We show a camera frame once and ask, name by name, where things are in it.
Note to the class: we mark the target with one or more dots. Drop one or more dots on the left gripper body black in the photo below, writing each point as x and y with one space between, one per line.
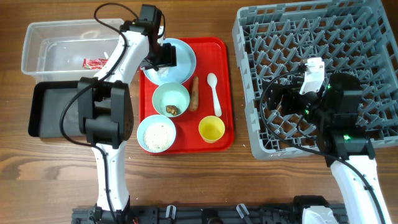
161 55

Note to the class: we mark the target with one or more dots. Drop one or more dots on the grey dishwasher rack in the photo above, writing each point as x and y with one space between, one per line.
301 45

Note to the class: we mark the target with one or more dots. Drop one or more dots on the brown food scrap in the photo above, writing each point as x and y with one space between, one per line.
171 109

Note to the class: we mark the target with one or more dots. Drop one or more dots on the white tissue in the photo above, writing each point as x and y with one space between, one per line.
163 72

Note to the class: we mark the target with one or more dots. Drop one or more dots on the clear plastic bin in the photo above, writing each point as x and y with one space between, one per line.
55 50

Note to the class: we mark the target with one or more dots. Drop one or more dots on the green bowl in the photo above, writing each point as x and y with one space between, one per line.
170 94

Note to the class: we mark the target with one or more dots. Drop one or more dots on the yellow cup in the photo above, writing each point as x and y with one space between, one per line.
211 129

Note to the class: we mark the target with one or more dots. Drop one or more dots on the light blue bowl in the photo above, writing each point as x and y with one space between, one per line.
157 118

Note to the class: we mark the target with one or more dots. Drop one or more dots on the red serving tray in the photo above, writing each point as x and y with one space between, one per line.
211 55

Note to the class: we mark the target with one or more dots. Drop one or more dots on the red snack wrapper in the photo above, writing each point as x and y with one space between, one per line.
94 64

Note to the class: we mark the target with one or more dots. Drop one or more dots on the white rice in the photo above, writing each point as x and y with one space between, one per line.
158 137

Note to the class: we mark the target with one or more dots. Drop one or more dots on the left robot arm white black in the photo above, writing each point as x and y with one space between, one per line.
105 111

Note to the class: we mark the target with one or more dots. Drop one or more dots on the orange carrot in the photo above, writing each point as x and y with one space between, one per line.
193 106

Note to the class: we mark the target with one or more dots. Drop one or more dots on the black tray bin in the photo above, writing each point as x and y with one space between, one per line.
48 103

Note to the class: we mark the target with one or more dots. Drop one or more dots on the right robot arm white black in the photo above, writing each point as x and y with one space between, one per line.
347 150

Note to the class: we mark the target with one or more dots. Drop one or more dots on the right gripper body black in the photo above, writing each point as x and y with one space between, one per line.
305 104

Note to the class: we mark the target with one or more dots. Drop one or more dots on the white plastic spoon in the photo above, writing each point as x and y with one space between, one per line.
212 81

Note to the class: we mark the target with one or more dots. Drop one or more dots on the light blue plate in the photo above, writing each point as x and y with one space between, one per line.
186 64

